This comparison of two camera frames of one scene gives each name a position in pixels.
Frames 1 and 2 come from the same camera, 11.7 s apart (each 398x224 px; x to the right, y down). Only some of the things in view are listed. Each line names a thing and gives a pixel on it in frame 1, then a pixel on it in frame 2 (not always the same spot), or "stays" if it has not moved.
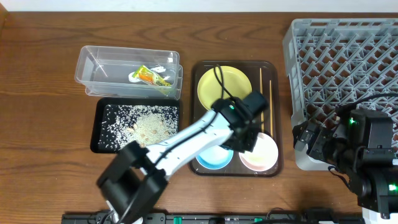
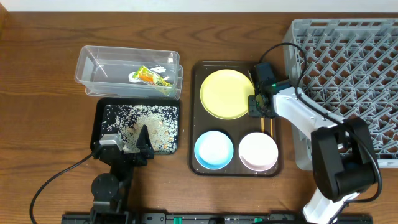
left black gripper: [244, 143] → [125, 154]
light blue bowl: [216, 158] stays
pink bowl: [263, 156] stays
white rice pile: [123, 124] stays
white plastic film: [158, 69] stays
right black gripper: [318, 149] → [253, 104]
